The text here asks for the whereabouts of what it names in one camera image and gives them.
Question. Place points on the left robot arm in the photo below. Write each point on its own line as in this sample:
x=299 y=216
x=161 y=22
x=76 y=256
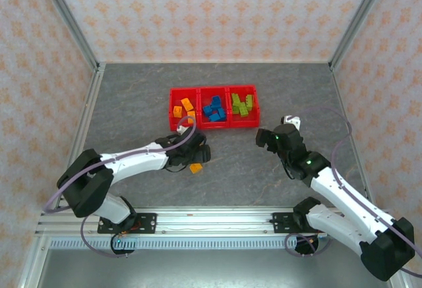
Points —
x=132 y=162

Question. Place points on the green lego brick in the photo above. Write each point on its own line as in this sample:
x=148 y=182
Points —
x=236 y=108
x=249 y=100
x=244 y=111
x=235 y=98

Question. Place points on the dark blue lego brick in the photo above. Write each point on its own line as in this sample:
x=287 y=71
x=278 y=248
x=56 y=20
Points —
x=207 y=110

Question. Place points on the wide aluminum base rail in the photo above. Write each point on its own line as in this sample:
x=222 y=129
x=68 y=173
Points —
x=214 y=222

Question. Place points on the aluminum frame post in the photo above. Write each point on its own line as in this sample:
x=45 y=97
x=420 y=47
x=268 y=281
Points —
x=73 y=24
x=356 y=21
x=31 y=265

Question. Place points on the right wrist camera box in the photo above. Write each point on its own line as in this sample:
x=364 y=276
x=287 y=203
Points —
x=291 y=121

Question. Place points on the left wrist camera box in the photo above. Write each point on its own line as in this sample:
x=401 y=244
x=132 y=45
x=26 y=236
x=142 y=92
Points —
x=186 y=130

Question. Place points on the red plastic bin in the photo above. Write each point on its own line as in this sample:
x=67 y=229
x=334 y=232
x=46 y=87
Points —
x=172 y=125
x=245 y=123
x=214 y=125

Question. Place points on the grey metal panel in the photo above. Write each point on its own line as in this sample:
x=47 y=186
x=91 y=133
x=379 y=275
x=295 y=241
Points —
x=198 y=271

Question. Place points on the aluminum frame rail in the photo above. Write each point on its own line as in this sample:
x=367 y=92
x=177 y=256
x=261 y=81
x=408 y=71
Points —
x=86 y=116
x=341 y=97

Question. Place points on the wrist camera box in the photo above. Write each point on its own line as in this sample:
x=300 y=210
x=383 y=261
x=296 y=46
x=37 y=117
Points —
x=291 y=121
x=186 y=130

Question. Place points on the long yellow lego brick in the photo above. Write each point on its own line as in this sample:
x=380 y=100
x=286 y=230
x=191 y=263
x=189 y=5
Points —
x=186 y=103

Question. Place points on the blue lego plate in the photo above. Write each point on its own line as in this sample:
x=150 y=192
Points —
x=221 y=113

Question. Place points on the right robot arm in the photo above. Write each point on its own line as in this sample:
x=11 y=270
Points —
x=346 y=202

